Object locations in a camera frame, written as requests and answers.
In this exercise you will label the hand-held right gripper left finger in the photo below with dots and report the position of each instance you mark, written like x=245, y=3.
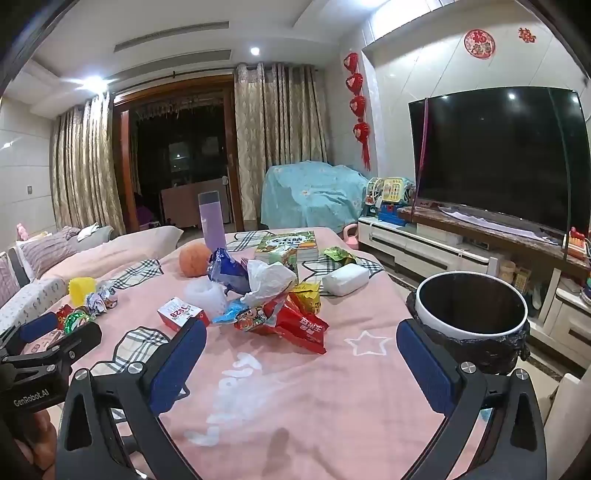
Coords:
x=178, y=364

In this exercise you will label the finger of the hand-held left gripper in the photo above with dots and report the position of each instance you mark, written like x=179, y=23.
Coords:
x=81, y=339
x=37, y=325

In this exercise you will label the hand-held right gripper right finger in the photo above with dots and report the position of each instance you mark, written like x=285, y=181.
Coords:
x=427, y=369

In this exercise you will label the white bin with black bag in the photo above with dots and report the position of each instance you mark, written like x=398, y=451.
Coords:
x=461, y=333

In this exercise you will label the small red and white box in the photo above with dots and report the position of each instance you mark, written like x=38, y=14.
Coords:
x=178, y=314

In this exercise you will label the blue spoon-shaped wrapper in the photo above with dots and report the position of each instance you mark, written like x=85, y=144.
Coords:
x=226, y=316

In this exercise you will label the blue foil snack bag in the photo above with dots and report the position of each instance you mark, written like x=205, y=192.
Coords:
x=226, y=272

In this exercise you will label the white tissue pack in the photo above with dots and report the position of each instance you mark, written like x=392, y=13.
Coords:
x=346, y=279

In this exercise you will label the red snack bag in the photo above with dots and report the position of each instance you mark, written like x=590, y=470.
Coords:
x=295, y=325

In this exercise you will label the white plastic bag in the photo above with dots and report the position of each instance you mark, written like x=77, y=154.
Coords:
x=270, y=281

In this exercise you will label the green snack box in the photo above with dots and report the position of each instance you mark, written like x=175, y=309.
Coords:
x=307, y=297

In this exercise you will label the person's left hand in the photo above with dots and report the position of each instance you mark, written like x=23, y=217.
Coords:
x=44, y=429

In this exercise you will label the red and green candy wrapper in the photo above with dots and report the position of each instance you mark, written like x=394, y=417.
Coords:
x=74, y=319

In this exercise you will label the crumpled silver wrapper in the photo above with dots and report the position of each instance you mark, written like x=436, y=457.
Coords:
x=97, y=300

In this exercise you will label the yellow cup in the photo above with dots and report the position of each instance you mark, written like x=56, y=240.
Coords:
x=79, y=290

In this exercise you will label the striped pink pillow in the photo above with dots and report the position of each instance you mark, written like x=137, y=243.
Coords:
x=46, y=251

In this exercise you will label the sofa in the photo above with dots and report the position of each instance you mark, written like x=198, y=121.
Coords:
x=115, y=251

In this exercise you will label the small pink toy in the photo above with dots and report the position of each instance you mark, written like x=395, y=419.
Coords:
x=21, y=231

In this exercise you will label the apple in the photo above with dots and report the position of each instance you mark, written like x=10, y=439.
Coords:
x=194, y=261

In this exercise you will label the white television cabinet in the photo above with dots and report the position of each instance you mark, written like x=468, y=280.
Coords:
x=415, y=244

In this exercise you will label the yellow jar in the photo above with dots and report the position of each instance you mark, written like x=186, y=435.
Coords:
x=508, y=271

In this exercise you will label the yellow grid toy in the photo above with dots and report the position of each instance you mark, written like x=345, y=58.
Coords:
x=524, y=278

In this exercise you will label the green snack wrapper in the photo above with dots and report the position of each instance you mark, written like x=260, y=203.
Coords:
x=339, y=256

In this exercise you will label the purple bottle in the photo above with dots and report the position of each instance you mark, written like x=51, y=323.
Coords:
x=212, y=221

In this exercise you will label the pink kettlebell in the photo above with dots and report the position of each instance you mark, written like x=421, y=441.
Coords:
x=351, y=237

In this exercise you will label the beige patterned curtain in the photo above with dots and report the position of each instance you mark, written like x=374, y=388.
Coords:
x=277, y=129
x=83, y=175

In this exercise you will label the stack of picture books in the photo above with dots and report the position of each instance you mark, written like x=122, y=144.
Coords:
x=284, y=242

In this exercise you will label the yellow toy phone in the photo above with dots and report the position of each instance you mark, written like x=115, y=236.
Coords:
x=392, y=194

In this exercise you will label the red toy telephone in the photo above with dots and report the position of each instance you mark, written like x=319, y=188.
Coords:
x=576, y=242

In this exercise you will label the teal cloth covered furniture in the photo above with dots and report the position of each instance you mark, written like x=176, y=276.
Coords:
x=309, y=194

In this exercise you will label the wooden framed glass door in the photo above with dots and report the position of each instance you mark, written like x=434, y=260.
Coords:
x=194, y=138

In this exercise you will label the black flat television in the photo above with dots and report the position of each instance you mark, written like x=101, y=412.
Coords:
x=494, y=152

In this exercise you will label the ceiling air vent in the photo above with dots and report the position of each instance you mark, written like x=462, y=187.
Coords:
x=171, y=36
x=173, y=62

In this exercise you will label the red heart hanging ornament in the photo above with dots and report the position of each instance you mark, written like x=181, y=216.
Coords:
x=355, y=83

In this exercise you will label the round red wall sticker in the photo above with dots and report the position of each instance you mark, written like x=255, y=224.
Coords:
x=479, y=44

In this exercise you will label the red character wall sticker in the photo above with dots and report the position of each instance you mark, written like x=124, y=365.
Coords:
x=526, y=35

